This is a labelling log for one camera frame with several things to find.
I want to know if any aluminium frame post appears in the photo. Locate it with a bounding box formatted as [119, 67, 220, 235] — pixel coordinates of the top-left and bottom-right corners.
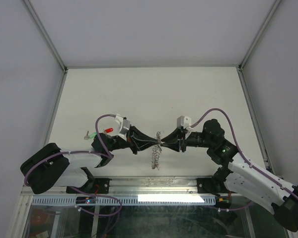
[21, 0, 67, 73]
[238, 0, 283, 71]

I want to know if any white slotted cable duct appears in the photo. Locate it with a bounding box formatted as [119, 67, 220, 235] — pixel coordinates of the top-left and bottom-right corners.
[32, 195, 216, 207]

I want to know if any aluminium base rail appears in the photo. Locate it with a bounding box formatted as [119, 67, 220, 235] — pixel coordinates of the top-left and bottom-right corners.
[22, 175, 229, 196]

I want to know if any aluminium frame post right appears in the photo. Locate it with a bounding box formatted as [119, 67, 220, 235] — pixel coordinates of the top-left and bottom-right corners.
[238, 0, 283, 71]

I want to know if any red tag key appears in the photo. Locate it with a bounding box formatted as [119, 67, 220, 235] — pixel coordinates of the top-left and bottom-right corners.
[103, 127, 114, 134]

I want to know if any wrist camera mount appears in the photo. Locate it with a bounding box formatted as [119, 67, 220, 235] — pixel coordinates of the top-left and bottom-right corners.
[176, 116, 193, 132]
[114, 114, 131, 141]

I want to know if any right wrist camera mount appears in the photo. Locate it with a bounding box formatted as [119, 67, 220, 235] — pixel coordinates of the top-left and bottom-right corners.
[176, 116, 193, 132]

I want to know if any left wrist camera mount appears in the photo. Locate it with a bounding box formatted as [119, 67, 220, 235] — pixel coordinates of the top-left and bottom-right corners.
[114, 114, 131, 141]

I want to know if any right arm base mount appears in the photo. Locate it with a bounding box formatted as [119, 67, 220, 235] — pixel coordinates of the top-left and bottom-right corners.
[196, 178, 226, 196]

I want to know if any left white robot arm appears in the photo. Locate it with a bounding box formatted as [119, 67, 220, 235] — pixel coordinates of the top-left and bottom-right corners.
[20, 126, 159, 194]

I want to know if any aluminium frame post left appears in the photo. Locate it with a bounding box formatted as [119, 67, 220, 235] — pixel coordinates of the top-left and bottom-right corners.
[21, 0, 67, 73]

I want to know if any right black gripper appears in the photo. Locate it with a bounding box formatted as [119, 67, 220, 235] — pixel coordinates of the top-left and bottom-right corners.
[160, 127, 214, 153]

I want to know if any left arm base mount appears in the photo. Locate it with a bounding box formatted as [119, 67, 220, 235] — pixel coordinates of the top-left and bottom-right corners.
[77, 177, 111, 194]

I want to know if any metal disc with keyrings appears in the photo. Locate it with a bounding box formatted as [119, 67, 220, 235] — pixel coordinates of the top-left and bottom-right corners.
[151, 131, 162, 170]

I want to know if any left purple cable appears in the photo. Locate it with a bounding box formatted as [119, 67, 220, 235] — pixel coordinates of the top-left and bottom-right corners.
[23, 113, 117, 187]

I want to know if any green tag key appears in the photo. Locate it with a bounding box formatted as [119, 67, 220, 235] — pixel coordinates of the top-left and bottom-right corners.
[84, 131, 97, 140]

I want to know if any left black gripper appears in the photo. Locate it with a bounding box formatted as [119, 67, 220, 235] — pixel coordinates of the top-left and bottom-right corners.
[108, 124, 158, 155]

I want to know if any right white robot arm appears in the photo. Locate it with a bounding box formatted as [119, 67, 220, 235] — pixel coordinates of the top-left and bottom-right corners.
[161, 119, 298, 232]

